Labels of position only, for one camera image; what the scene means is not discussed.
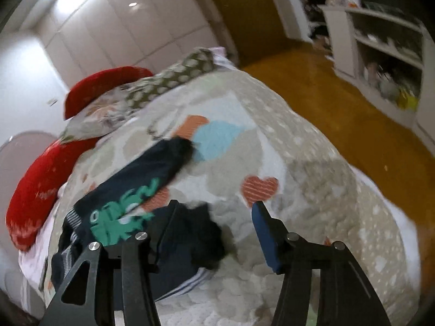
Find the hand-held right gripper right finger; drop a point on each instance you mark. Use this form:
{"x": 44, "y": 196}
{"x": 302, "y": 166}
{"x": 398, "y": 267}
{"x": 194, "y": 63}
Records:
{"x": 266, "y": 234}

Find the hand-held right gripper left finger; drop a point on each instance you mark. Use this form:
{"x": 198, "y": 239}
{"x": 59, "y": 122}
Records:
{"x": 169, "y": 225}

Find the navy shirt with green print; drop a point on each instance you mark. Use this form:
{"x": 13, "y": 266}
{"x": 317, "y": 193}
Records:
{"x": 122, "y": 207}

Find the patterned quilt blanket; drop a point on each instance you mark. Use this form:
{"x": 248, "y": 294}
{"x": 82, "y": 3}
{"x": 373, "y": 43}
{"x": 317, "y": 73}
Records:
{"x": 272, "y": 163}

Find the floral pillow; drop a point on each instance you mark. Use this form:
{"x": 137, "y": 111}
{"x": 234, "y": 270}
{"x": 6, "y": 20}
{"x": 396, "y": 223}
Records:
{"x": 98, "y": 112}

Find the red pillow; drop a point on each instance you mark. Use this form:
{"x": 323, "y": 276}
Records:
{"x": 107, "y": 86}
{"x": 40, "y": 186}

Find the olive dotted pillow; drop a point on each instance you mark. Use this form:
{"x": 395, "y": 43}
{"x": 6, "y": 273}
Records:
{"x": 170, "y": 76}

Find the white wardrobe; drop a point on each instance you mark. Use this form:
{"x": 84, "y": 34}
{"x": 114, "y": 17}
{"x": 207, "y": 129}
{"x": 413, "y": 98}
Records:
{"x": 122, "y": 30}

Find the white shelf unit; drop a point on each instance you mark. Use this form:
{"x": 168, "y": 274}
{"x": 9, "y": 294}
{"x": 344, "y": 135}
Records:
{"x": 377, "y": 57}

